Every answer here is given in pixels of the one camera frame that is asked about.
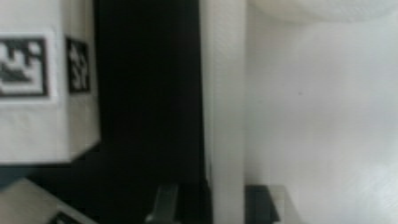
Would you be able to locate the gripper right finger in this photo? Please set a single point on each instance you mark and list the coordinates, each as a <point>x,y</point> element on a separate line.
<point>270,205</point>

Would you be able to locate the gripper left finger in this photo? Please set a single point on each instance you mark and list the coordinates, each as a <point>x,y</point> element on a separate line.
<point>163,215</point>

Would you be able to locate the white square tabletop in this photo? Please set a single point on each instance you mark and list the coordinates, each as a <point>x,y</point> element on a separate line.
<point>302,106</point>

